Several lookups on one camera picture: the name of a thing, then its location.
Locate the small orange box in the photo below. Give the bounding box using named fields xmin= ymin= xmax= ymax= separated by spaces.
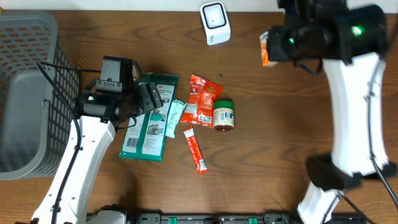
xmin=259 ymin=31 xmax=277 ymax=67

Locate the light green wipes pack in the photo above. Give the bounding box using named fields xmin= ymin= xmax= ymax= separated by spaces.
xmin=165 ymin=100 xmax=187 ymax=138

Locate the red snack bag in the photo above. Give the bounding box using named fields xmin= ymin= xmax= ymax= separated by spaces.
xmin=180 ymin=75 xmax=223 ymax=128

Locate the green lid jar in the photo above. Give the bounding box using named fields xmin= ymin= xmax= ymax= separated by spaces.
xmin=213 ymin=100 xmax=234 ymax=131

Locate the red stick sachet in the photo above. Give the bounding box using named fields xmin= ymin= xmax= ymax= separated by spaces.
xmin=183 ymin=126 xmax=208 ymax=174

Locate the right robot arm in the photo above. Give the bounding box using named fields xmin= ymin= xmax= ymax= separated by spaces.
xmin=266 ymin=0 xmax=397 ymax=223

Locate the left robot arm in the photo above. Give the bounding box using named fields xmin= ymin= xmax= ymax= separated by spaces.
xmin=31 ymin=56 xmax=164 ymax=223

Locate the white barcode scanner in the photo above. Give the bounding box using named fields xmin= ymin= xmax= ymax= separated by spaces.
xmin=200 ymin=1 xmax=231 ymax=45

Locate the grey plastic mesh basket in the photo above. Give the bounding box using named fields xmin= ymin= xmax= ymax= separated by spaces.
xmin=1 ymin=11 xmax=80 ymax=180

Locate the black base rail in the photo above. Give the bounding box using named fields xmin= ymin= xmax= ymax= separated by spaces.
xmin=86 ymin=212 xmax=361 ymax=224

